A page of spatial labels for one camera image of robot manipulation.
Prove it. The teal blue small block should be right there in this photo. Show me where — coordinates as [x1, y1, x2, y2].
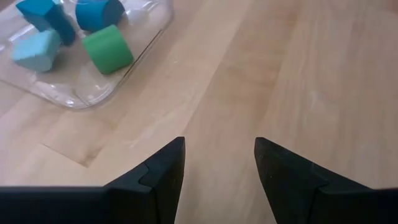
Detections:
[17, 0, 75, 46]

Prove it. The green cube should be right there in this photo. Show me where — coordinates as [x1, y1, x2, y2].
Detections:
[82, 24, 134, 75]

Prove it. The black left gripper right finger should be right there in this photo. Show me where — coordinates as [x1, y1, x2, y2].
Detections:
[254, 137, 398, 224]

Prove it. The clear plastic bin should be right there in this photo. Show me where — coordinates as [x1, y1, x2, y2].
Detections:
[0, 0, 174, 110]

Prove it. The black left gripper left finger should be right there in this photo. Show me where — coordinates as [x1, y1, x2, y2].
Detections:
[0, 136, 186, 224]

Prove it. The light blue small block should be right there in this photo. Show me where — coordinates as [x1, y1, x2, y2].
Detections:
[12, 29, 62, 73]

